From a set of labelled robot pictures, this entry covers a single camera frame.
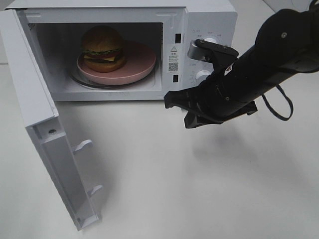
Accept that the toy hamburger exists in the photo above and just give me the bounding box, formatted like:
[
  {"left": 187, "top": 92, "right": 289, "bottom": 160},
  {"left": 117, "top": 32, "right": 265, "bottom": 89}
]
[{"left": 81, "top": 25, "right": 126, "bottom": 73}]

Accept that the white microwave oven body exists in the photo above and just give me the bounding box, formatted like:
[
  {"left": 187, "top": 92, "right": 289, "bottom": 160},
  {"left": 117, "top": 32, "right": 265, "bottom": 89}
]
[{"left": 5, "top": 0, "right": 237, "bottom": 101}]

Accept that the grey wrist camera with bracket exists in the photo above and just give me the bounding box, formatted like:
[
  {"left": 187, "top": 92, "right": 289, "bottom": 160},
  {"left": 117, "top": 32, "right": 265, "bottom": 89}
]
[{"left": 187, "top": 39, "right": 239, "bottom": 65}]

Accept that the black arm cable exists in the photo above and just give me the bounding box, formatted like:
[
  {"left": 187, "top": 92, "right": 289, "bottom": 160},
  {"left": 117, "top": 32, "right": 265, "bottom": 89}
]
[{"left": 261, "top": 84, "right": 293, "bottom": 120}]

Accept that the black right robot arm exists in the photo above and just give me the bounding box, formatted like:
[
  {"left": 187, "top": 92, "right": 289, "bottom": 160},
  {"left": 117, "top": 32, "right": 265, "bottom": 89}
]
[{"left": 164, "top": 0, "right": 319, "bottom": 128}]

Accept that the pink round plate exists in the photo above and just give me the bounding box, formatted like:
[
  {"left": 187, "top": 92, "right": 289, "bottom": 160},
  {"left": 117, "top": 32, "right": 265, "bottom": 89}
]
[{"left": 77, "top": 41, "right": 157, "bottom": 86}]

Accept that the glass microwave turntable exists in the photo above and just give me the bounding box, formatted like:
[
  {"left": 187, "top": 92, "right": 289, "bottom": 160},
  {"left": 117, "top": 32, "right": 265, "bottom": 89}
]
[{"left": 70, "top": 57, "right": 157, "bottom": 89}]

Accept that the white warning label sticker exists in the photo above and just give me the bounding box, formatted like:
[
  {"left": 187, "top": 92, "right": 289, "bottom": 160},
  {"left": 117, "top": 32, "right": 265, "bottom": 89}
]
[{"left": 166, "top": 43, "right": 182, "bottom": 73}]

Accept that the white timer knob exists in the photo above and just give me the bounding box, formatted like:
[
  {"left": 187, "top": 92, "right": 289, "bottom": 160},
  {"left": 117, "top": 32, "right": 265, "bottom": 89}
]
[{"left": 195, "top": 70, "right": 212, "bottom": 86}]

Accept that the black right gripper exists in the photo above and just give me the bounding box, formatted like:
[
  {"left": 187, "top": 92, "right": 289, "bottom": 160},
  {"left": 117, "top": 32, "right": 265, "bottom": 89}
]
[{"left": 164, "top": 64, "right": 257, "bottom": 129}]

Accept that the white microwave door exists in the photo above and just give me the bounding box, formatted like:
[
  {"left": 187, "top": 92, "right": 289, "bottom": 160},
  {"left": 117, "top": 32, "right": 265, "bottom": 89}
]
[{"left": 0, "top": 9, "right": 102, "bottom": 230}]

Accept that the white upper power knob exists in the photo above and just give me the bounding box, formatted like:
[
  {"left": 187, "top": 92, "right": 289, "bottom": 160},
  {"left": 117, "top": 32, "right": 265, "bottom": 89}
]
[{"left": 203, "top": 36, "right": 219, "bottom": 44}]

